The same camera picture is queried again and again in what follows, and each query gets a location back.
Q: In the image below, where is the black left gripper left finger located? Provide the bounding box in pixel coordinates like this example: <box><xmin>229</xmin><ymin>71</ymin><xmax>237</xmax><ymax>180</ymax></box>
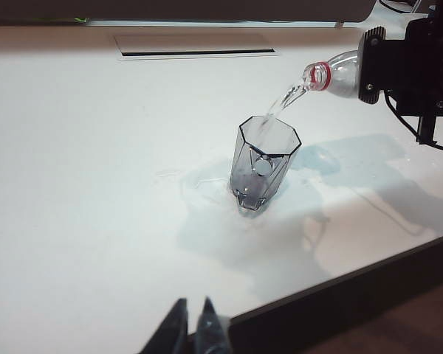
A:
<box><xmin>143</xmin><ymin>297</ymin><xmax>190</xmax><ymax>354</ymax></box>

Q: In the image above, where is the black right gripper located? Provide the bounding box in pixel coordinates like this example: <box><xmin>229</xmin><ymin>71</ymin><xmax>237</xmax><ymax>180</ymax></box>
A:
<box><xmin>356</xmin><ymin>14</ymin><xmax>443</xmax><ymax>117</ymax></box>

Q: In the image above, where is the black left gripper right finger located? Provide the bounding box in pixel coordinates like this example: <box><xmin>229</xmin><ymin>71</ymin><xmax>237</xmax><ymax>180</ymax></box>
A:
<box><xmin>197</xmin><ymin>295</ymin><xmax>232</xmax><ymax>354</ymax></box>

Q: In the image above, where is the Nongfu Spring water bottle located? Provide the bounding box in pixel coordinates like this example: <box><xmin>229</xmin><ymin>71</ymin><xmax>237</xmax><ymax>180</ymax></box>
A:
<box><xmin>301</xmin><ymin>49</ymin><xmax>361</xmax><ymax>100</ymax></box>

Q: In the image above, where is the transparent grey faceted mug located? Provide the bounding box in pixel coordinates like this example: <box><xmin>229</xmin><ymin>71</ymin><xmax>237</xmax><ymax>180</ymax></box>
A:
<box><xmin>228</xmin><ymin>114</ymin><xmax>302</xmax><ymax>218</ymax></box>

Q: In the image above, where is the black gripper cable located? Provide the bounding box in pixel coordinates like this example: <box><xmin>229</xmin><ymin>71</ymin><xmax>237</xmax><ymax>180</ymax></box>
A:
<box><xmin>385</xmin><ymin>88</ymin><xmax>443</xmax><ymax>152</ymax></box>

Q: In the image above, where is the desk cable slot cover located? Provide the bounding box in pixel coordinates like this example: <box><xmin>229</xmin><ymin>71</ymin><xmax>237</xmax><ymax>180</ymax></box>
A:
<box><xmin>113</xmin><ymin>33</ymin><xmax>282</xmax><ymax>62</ymax></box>

